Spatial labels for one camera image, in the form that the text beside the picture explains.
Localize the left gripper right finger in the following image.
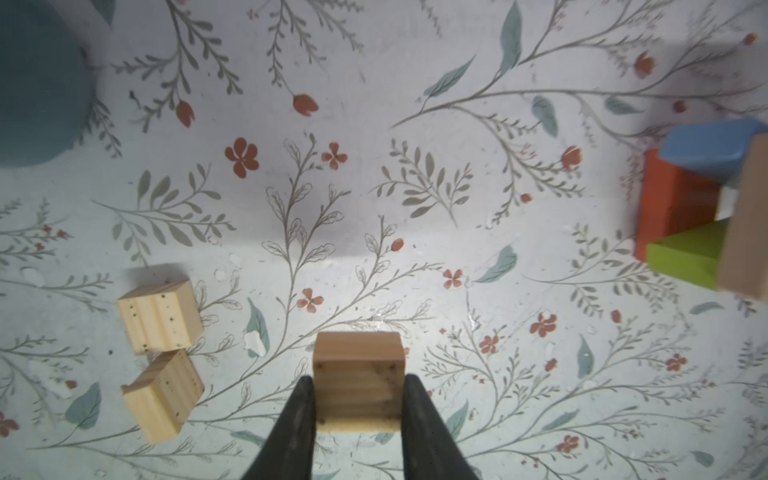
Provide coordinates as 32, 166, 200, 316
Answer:
401, 374, 478, 480

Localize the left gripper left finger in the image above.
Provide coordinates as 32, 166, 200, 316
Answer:
242, 376, 316, 480

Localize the ribbed natural wood cube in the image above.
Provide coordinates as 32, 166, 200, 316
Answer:
312, 331, 406, 433

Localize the lime green wooden block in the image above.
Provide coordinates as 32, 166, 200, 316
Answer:
646, 219, 729, 290

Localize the red-orange wooden block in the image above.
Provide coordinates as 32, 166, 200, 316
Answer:
634, 149, 721, 262

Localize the natural wood arch block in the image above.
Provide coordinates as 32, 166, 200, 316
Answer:
716, 134, 767, 301

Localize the blue wooden block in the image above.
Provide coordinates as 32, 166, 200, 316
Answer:
658, 119, 767, 188

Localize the natural wood block pair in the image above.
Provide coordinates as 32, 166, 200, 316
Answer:
117, 280, 204, 445

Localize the teal ceramic cup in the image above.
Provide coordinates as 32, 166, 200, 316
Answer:
1, 1, 94, 168

